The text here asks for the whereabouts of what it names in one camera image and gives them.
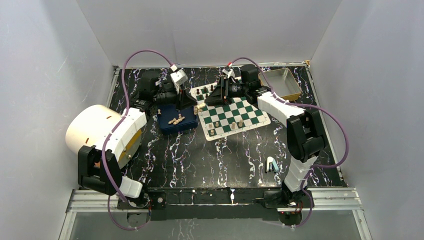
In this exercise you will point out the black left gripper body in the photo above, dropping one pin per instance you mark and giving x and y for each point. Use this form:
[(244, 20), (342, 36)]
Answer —
[(166, 97)]

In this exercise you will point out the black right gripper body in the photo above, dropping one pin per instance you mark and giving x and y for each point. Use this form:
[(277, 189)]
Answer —
[(237, 90)]

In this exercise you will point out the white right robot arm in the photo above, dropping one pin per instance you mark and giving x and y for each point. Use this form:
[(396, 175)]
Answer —
[(304, 128)]

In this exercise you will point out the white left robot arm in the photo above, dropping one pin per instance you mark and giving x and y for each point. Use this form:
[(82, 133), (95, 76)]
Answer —
[(105, 140)]

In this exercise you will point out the green white chess board mat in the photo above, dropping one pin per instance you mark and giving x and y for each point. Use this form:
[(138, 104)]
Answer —
[(238, 109)]

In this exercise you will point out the dark blue tin box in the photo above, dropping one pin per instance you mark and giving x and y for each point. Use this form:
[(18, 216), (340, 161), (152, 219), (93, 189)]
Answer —
[(169, 112)]

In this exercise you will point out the gold tin box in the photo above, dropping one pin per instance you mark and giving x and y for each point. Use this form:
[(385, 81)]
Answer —
[(283, 83)]

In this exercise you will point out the white orange cylindrical appliance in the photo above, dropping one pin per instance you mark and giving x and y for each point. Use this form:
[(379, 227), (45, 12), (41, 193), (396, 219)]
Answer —
[(92, 126)]

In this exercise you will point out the small white blue stapler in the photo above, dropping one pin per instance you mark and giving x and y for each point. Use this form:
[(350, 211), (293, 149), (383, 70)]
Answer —
[(271, 165)]

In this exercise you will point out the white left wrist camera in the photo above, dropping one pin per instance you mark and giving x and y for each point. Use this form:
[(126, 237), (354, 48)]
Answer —
[(178, 79)]

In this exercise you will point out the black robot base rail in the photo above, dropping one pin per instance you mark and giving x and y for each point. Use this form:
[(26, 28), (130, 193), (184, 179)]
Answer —
[(263, 203)]

